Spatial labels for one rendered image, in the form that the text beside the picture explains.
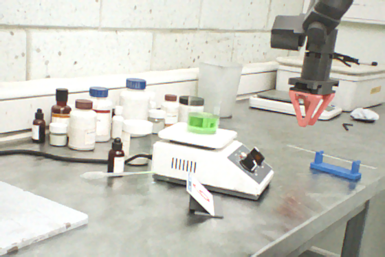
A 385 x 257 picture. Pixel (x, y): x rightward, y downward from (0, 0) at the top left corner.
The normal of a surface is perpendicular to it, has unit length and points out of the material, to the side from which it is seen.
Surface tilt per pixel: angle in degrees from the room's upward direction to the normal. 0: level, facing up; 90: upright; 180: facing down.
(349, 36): 90
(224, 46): 90
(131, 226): 0
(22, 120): 90
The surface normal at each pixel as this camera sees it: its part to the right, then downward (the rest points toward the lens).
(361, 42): -0.59, 0.17
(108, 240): 0.10, -0.96
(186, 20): 0.80, 0.24
